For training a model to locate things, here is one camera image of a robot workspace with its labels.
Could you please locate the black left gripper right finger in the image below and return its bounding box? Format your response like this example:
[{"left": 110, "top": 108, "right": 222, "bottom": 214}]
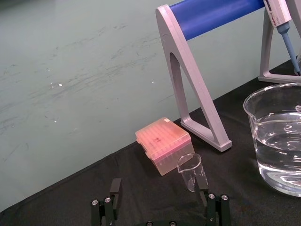
[{"left": 194, "top": 181, "right": 232, "bottom": 226}]

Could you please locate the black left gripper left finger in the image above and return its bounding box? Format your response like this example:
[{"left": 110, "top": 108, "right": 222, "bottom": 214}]
[{"left": 91, "top": 178, "right": 122, "bottom": 226}]

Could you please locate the black table cloth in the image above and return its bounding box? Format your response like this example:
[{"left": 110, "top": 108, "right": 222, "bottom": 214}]
[{"left": 0, "top": 58, "right": 301, "bottom": 226}]

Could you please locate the small empty glass beaker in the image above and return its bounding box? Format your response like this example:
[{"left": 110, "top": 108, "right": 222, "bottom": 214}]
[{"left": 176, "top": 153, "right": 209, "bottom": 193}]

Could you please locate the pink translucent pipette tip box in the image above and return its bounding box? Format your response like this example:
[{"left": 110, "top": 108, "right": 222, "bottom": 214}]
[{"left": 135, "top": 117, "right": 195, "bottom": 177}]

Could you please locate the large glass beaker with water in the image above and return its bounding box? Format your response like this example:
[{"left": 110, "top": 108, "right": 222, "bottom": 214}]
[{"left": 243, "top": 82, "right": 301, "bottom": 198}]

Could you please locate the grey stand with blue roller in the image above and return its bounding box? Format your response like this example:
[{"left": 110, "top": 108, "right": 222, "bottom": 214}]
[{"left": 155, "top": 0, "right": 301, "bottom": 153}]

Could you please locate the grey and blue pipette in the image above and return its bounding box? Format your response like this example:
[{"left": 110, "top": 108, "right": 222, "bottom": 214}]
[{"left": 263, "top": 0, "right": 301, "bottom": 76}]

